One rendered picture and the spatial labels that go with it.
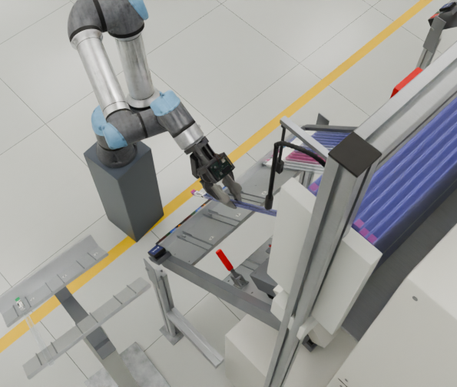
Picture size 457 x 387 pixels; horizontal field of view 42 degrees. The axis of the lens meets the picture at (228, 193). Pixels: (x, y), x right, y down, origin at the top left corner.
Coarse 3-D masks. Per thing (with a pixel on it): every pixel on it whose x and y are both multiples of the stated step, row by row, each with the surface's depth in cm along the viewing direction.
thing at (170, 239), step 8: (304, 128) 206; (288, 136) 204; (272, 152) 201; (264, 160) 199; (256, 168) 198; (240, 176) 196; (248, 176) 197; (240, 184) 196; (208, 208) 191; (192, 216) 189; (200, 216) 190; (184, 224) 187; (192, 224) 189; (176, 232) 186; (168, 240) 185
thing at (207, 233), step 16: (256, 176) 196; (288, 176) 184; (240, 192) 191; (256, 192) 186; (224, 208) 187; (240, 208) 182; (208, 224) 184; (224, 224) 178; (240, 224) 175; (176, 240) 185; (192, 240) 180; (208, 240) 175; (176, 256) 176; (192, 256) 172
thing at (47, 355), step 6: (24, 306) 168; (24, 312) 164; (30, 318) 158; (30, 324) 154; (36, 330) 149; (36, 336) 146; (42, 342) 141; (42, 348) 139; (48, 354) 134; (48, 360) 132
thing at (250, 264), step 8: (264, 248) 156; (256, 256) 155; (264, 256) 153; (240, 264) 155; (248, 264) 153; (256, 264) 151; (240, 272) 152; (248, 272) 150; (224, 280) 153; (232, 280) 151; (248, 280) 147; (248, 288) 144; (256, 288) 143; (256, 296) 140; (264, 296) 138
